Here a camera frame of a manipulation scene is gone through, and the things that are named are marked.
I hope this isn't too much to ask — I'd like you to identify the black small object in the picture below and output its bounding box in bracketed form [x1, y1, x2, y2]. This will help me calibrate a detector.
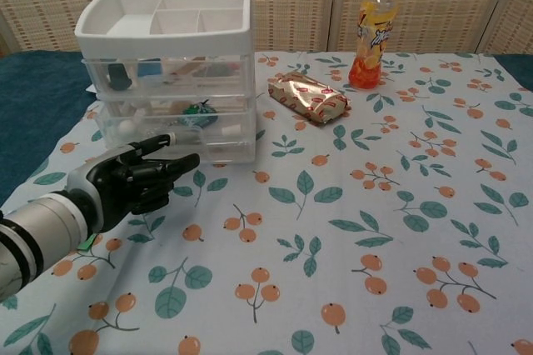
[107, 62, 132, 92]

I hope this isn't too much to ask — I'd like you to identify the clear plastic drawer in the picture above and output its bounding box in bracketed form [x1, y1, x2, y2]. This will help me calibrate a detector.
[94, 94, 256, 142]
[82, 54, 255, 97]
[107, 137, 256, 164]

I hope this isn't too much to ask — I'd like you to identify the bamboo folding screen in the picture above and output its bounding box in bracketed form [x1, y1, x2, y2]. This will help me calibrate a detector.
[0, 0, 533, 56]

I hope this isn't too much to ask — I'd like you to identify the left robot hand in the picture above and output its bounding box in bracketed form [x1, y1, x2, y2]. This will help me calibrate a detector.
[66, 132, 202, 235]

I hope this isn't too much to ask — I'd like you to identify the floral tablecloth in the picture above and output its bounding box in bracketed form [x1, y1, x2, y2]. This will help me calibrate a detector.
[0, 51, 533, 355]

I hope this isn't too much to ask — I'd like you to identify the orange drink bottle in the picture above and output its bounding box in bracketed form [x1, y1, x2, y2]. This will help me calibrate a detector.
[348, 0, 399, 90]

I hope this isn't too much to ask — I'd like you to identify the small green ornament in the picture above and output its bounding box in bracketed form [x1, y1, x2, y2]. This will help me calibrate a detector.
[182, 99, 218, 127]

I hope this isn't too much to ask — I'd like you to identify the white plastic drawer organizer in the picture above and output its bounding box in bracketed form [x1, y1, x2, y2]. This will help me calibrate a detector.
[74, 0, 257, 164]

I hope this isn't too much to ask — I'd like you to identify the gold snack package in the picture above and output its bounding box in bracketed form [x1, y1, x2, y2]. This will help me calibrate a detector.
[267, 71, 350, 127]

